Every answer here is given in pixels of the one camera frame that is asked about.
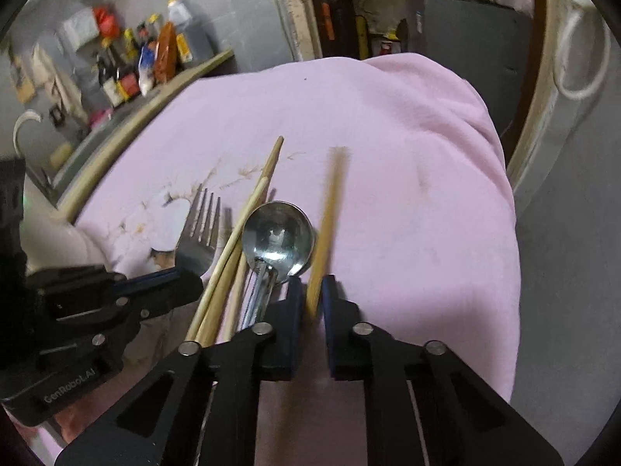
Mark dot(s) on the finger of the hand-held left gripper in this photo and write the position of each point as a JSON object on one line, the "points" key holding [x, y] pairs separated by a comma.
{"points": [[145, 279], [170, 296]]}

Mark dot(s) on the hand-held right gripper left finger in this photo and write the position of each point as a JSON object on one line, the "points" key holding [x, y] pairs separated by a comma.
{"points": [[293, 303]]}

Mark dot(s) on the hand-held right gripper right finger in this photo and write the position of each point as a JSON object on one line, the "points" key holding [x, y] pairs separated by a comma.
{"points": [[330, 310]]}

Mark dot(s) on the metal fork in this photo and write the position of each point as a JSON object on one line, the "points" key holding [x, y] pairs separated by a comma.
{"points": [[196, 247]]}

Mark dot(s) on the metal spoon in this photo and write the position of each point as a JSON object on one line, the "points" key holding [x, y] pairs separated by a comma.
{"points": [[276, 238]]}

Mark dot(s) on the wooden chopstick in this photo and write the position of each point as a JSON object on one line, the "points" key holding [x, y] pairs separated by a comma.
{"points": [[272, 155], [252, 208], [330, 218], [237, 296]]}

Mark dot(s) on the person's left hand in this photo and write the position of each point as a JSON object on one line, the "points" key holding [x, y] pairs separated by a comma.
{"points": [[58, 238]]}

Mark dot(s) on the pink blanket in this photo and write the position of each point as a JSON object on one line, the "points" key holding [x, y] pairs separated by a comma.
{"points": [[388, 179]]}

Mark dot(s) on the dark bottle with red label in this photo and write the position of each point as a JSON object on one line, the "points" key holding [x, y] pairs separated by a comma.
{"points": [[129, 86]]}

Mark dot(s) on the dark bottle with white label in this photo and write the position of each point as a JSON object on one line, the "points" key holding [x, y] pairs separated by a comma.
{"points": [[111, 85]]}

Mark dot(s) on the metal faucet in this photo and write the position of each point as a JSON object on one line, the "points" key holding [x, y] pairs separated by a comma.
{"points": [[23, 124]]}

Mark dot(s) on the white and blue bag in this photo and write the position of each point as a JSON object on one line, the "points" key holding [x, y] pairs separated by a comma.
{"points": [[146, 68]]}

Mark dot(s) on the orange red seasoning packet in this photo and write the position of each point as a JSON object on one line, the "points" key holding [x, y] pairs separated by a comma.
{"points": [[166, 53]]}

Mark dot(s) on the bottle with yellow label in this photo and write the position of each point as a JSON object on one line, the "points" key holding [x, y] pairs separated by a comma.
{"points": [[129, 42]]}

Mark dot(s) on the dark sauce bottle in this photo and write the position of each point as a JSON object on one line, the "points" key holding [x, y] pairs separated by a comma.
{"points": [[145, 31]]}

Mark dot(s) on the large clear oil bottle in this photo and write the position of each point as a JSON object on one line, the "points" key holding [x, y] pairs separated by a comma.
{"points": [[187, 26]]}

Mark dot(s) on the yellow capped sauce bottle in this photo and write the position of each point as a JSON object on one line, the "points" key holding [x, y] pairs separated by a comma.
{"points": [[155, 22]]}

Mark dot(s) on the red plastic bag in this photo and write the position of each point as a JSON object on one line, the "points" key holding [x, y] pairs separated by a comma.
{"points": [[104, 22]]}

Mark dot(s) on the pale hanging rubber gloves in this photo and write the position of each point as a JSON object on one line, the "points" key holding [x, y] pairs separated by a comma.
{"points": [[580, 87]]}

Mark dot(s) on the black wall outlet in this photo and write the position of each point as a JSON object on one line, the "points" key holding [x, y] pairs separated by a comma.
{"points": [[57, 115]]}

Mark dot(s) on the wooden door frame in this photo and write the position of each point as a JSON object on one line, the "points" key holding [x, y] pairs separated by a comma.
{"points": [[303, 19]]}

